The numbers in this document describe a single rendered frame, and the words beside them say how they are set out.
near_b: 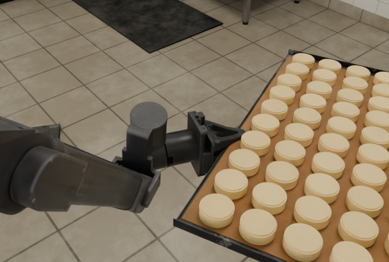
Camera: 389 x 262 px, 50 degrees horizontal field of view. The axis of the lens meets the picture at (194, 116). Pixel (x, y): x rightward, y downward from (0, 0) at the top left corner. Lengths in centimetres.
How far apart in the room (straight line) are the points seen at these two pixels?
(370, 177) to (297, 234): 17
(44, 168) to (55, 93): 239
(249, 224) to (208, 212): 6
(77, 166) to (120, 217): 158
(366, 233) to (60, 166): 43
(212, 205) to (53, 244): 134
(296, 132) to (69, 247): 129
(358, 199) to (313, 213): 8
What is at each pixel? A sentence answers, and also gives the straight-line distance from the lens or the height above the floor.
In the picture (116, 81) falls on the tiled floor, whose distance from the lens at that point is 268.
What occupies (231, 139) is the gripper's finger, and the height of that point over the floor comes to 100.
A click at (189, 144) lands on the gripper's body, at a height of 101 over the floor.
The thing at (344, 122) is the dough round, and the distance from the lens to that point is 80.
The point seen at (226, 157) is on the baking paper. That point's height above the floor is 99.
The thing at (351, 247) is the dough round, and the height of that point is 102.
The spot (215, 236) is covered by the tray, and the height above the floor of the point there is 102.
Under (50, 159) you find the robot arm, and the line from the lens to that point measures 28.
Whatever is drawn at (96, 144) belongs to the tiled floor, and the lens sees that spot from 223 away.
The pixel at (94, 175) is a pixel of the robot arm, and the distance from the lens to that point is 44.
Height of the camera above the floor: 148
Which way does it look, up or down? 39 degrees down
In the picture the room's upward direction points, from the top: straight up
